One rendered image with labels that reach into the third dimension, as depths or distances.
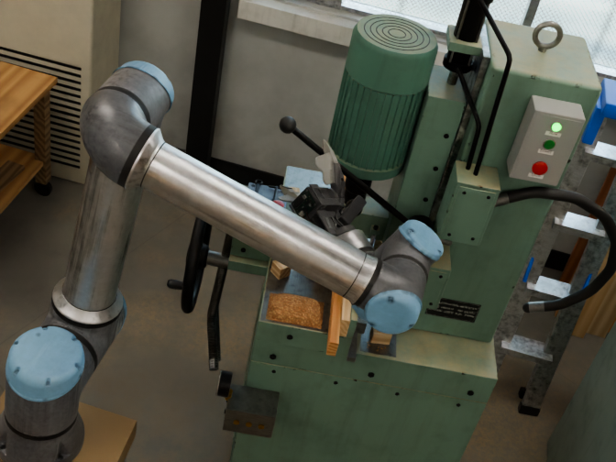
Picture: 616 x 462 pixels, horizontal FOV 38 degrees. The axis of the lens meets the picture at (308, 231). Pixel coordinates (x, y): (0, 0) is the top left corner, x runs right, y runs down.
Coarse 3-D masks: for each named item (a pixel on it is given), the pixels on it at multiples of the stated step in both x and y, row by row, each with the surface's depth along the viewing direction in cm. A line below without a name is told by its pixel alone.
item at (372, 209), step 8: (368, 200) 207; (344, 208) 203; (368, 208) 204; (376, 208) 205; (384, 208) 206; (360, 216) 203; (368, 216) 203; (376, 216) 203; (384, 216) 203; (352, 224) 205; (360, 224) 205; (368, 224) 204; (376, 224) 204; (384, 224) 204; (368, 232) 206; (384, 232) 205
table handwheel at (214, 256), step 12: (204, 228) 208; (192, 240) 206; (204, 240) 231; (192, 252) 205; (204, 252) 217; (216, 252) 219; (192, 264) 205; (204, 264) 218; (216, 264) 218; (192, 276) 206; (192, 288) 208; (192, 300) 223
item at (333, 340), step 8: (344, 176) 235; (336, 296) 198; (336, 304) 196; (336, 312) 194; (336, 320) 192; (328, 328) 195; (336, 328) 190; (328, 336) 191; (336, 336) 188; (328, 344) 188; (336, 344) 187; (328, 352) 189
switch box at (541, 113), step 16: (528, 112) 171; (544, 112) 167; (560, 112) 168; (576, 112) 169; (528, 128) 170; (544, 128) 169; (576, 128) 168; (512, 144) 178; (528, 144) 171; (560, 144) 171; (512, 160) 176; (528, 160) 174; (544, 160) 173; (560, 160) 173; (512, 176) 177; (528, 176) 176; (544, 176) 176; (560, 176) 176
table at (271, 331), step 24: (288, 168) 239; (240, 264) 212; (264, 264) 212; (264, 288) 202; (288, 288) 203; (312, 288) 204; (264, 312) 196; (264, 336) 196; (288, 336) 195; (312, 336) 195
